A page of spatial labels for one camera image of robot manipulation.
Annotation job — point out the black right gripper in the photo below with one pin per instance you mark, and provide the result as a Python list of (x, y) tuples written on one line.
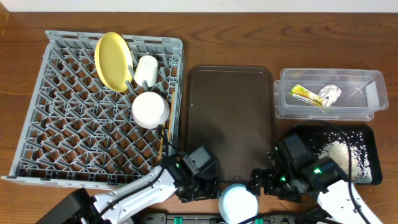
[(268, 177)]

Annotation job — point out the yellow plate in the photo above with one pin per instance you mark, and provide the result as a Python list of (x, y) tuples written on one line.
[(112, 60)]

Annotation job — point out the grey dishwasher rack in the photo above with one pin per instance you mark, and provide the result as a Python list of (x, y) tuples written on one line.
[(79, 133)]

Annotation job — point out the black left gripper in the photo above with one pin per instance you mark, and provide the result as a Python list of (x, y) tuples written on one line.
[(215, 180)]

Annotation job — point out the white tissue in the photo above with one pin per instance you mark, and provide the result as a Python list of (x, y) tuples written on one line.
[(329, 94)]

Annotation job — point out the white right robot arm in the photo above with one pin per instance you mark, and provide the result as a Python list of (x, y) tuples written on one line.
[(337, 199)]

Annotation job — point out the black waste tray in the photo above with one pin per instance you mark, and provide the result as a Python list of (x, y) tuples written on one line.
[(306, 132)]

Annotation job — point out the light blue bowl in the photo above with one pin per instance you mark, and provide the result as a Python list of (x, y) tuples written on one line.
[(237, 204)]

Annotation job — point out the brown serving tray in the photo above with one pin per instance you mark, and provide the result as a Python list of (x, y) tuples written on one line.
[(230, 111)]

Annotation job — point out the clear plastic bin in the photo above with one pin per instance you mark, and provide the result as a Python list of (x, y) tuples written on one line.
[(363, 92)]

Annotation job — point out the yellow green snack wrapper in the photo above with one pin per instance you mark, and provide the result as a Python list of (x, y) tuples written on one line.
[(301, 93)]

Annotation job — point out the pile of rice and nuts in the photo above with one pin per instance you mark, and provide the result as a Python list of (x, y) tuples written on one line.
[(335, 146)]

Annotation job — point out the white paper cup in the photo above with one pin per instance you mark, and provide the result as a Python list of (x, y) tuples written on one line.
[(146, 71)]

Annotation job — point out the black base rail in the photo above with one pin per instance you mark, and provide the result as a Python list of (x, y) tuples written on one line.
[(163, 218)]

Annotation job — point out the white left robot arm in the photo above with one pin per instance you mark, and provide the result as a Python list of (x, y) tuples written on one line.
[(115, 206)]

